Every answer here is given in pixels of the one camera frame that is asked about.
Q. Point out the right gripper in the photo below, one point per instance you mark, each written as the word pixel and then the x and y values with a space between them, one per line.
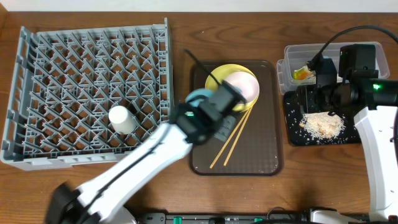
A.
pixel 308 94

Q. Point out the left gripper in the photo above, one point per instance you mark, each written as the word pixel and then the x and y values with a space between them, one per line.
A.
pixel 232 94

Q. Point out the light blue bowl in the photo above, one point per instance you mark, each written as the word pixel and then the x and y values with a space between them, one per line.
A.
pixel 197 96

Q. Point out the green snack wrapper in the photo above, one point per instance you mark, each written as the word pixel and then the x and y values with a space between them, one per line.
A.
pixel 303 73

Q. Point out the yellow plate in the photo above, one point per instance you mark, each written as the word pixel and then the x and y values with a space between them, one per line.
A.
pixel 220 73

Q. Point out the rice and food scraps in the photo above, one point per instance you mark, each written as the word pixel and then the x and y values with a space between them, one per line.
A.
pixel 322 124

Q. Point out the pink bowl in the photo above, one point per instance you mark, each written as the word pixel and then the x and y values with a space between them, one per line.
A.
pixel 246 83

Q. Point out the white cup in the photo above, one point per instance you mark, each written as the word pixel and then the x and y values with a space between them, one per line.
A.
pixel 122 120

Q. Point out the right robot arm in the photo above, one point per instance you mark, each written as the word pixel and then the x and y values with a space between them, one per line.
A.
pixel 354 88

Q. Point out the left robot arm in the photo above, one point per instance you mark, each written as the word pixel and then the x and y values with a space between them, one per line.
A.
pixel 102 199

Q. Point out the grey dishwasher rack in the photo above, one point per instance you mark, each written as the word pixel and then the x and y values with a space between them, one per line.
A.
pixel 64 84

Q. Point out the black tray bin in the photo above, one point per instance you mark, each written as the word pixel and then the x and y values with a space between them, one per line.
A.
pixel 298 136

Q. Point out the clear plastic bin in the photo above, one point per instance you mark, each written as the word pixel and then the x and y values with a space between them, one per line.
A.
pixel 296 56

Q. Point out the wooden chopstick left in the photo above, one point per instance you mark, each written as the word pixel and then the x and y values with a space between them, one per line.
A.
pixel 227 142

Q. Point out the wooden chopstick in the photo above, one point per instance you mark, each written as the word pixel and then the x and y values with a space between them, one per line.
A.
pixel 227 142
pixel 241 128

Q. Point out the wooden chopstick right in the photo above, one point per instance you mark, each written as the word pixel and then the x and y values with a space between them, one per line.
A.
pixel 241 128

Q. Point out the brown serving tray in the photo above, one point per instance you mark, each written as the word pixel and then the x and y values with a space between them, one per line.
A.
pixel 259 149

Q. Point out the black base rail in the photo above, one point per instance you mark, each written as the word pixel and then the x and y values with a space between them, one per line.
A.
pixel 172 218

